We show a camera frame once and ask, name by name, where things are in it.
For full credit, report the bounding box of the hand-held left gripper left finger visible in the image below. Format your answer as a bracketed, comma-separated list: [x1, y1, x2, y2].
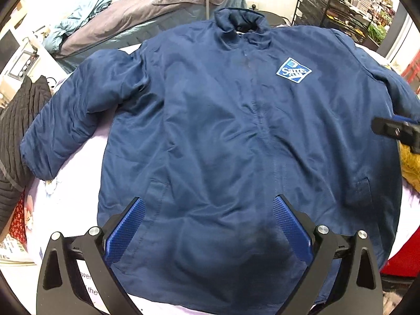
[35, 196, 146, 315]

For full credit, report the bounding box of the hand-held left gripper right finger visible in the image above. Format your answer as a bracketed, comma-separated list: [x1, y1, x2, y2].
[272, 195, 385, 315]

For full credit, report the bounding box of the navy blue jacket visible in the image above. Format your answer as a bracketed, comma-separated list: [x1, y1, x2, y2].
[20, 7, 420, 314]

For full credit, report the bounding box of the gold shiny cloth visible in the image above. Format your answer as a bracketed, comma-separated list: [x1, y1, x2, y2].
[398, 141, 420, 192]

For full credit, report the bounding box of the purple floral bedsheet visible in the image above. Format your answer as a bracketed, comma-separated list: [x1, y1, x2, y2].
[20, 44, 420, 315]

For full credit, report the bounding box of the potted green plant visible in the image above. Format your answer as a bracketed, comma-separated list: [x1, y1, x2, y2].
[367, 23, 389, 45]

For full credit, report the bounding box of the red floral cloth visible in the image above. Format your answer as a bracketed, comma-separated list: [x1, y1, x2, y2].
[7, 192, 28, 245]

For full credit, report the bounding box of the red glossy panel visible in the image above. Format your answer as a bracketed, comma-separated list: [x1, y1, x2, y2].
[381, 243, 420, 278]

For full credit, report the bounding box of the black drawer cart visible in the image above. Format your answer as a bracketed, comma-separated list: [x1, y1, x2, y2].
[292, 0, 373, 41]

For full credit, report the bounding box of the black quilted jacket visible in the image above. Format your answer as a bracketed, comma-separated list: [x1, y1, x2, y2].
[0, 75, 53, 233]

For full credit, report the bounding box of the massage bed with teal skirt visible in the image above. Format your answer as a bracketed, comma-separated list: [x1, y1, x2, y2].
[54, 0, 245, 74]

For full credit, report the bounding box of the white machine with screen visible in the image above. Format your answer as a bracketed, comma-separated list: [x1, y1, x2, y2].
[0, 28, 64, 106]

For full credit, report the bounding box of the teal quilt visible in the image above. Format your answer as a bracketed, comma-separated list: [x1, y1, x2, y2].
[43, 0, 113, 53]

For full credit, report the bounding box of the grey blanket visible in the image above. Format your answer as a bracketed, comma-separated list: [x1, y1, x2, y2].
[61, 0, 243, 56]

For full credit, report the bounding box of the printed wall poster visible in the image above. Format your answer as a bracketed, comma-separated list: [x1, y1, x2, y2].
[0, 233, 33, 265]

